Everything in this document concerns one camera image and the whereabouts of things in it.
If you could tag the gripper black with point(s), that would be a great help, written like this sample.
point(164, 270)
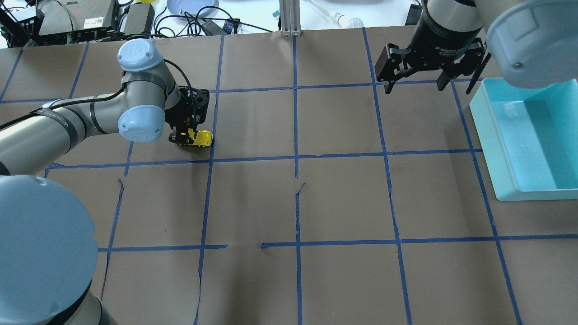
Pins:
point(177, 118)
point(445, 38)

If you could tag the yellow beetle toy car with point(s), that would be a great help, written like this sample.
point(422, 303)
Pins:
point(203, 139)

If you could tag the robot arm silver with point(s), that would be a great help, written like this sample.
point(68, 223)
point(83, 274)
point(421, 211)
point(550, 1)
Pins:
point(534, 42)
point(48, 251)

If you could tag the light bulb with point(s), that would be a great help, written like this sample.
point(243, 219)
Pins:
point(344, 21)

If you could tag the teal plastic bin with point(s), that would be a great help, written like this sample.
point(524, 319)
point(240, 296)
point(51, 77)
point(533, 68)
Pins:
point(529, 138)

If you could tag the blue bowl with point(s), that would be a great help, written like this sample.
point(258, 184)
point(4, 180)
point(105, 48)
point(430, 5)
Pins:
point(179, 7)

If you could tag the aluminium frame post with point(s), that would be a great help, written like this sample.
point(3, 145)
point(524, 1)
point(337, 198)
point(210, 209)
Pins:
point(290, 18)

